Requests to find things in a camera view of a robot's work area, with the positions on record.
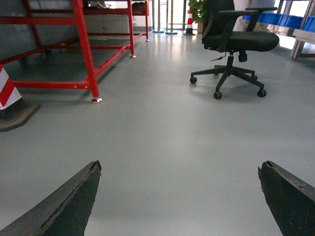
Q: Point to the green potted plant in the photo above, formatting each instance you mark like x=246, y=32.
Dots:
x=199, y=10

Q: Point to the far red white cone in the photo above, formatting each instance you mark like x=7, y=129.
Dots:
x=189, y=29

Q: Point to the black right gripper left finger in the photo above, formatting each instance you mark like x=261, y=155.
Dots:
x=65, y=212

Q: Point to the blue bin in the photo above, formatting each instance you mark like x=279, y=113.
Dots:
x=309, y=24
x=267, y=19

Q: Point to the front right blue bin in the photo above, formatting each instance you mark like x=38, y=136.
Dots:
x=309, y=24

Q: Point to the red white traffic cone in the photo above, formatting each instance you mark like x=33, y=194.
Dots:
x=14, y=110

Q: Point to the stainless steel flow rack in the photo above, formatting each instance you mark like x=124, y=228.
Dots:
x=302, y=8

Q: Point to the front left blue bin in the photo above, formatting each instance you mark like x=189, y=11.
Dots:
x=267, y=19

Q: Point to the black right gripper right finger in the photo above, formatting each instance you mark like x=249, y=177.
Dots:
x=290, y=200

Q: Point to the red metal frame table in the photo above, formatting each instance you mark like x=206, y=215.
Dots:
x=75, y=16

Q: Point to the black office chair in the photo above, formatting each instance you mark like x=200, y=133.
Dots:
x=218, y=35

